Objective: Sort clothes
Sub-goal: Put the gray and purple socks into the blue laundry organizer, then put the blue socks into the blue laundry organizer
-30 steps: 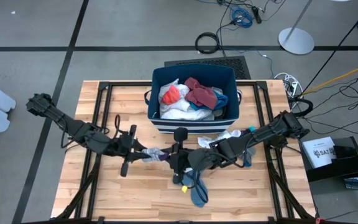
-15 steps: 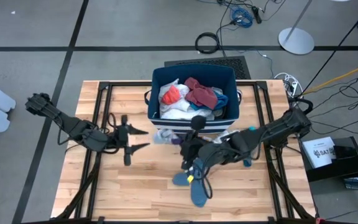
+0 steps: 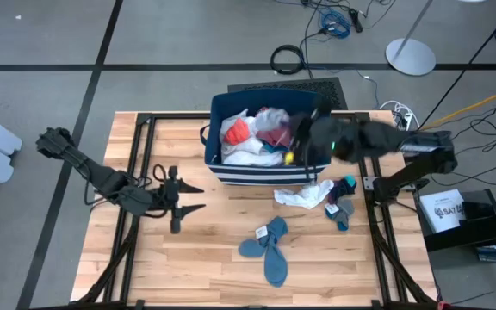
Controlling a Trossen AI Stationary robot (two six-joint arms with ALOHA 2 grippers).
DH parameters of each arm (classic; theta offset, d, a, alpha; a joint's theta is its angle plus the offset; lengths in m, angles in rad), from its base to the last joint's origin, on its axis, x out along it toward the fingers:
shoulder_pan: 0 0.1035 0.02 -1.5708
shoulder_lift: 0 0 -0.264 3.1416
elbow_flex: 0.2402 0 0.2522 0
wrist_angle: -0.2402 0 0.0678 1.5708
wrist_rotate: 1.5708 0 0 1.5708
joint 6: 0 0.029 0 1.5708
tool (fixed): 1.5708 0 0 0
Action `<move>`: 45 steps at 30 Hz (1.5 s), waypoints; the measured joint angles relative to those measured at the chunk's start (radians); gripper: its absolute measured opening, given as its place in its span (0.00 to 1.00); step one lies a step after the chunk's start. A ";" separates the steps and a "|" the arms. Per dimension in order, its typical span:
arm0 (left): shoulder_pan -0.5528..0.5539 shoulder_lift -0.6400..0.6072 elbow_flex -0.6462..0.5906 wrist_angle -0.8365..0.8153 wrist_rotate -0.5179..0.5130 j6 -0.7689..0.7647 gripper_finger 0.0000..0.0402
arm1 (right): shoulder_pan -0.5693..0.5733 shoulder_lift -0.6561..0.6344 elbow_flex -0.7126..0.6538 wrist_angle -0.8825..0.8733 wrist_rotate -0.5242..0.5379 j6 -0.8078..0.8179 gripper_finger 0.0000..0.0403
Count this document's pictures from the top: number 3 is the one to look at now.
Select black power adapter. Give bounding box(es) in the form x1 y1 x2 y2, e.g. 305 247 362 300
349 8 363 34

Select black side cart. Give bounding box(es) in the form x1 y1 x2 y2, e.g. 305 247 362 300
415 189 496 283

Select thin black pole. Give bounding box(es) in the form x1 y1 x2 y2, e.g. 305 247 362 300
419 0 496 131

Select white cable bundle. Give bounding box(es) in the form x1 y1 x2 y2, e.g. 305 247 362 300
379 100 416 135

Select grey teal socks with tag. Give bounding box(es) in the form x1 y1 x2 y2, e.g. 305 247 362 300
324 198 356 233

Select black coiled cable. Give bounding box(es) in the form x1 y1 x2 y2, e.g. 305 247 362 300
270 44 306 76

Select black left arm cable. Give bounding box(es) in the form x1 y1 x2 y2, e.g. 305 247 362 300
151 163 169 185

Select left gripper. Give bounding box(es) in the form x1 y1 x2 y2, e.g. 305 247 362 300
144 164 208 235

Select purple teal socks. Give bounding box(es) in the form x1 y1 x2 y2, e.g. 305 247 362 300
327 174 358 205

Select black metal table frame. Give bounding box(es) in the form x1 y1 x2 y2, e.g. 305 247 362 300
71 110 439 310

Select red orange garment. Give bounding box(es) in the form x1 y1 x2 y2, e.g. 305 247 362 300
223 118 251 146

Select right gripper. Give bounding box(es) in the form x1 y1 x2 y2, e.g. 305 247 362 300
290 95 355 183

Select round grey stand base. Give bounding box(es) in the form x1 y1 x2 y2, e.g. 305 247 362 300
385 37 437 78

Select maroon garment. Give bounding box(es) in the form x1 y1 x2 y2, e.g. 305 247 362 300
256 127 295 150

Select blue socks with tag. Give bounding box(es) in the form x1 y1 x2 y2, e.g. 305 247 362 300
238 215 290 288

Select grey stand pole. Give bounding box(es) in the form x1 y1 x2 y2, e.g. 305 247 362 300
396 0 435 57

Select navy white striped fabric basket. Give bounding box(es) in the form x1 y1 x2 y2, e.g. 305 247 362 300
199 88 333 187

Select yellow hose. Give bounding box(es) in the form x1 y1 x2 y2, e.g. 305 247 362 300
419 83 496 131

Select blue coiled cable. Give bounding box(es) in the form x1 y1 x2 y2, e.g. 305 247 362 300
319 8 352 40

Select large white shirt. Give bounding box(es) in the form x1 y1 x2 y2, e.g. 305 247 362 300
220 108 287 169

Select small white garment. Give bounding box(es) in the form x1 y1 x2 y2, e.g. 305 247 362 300
273 178 335 211

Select white box with label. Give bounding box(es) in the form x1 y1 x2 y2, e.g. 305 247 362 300
418 188 467 234

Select light grey sock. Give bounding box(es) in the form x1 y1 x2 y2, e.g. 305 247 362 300
254 107 291 133

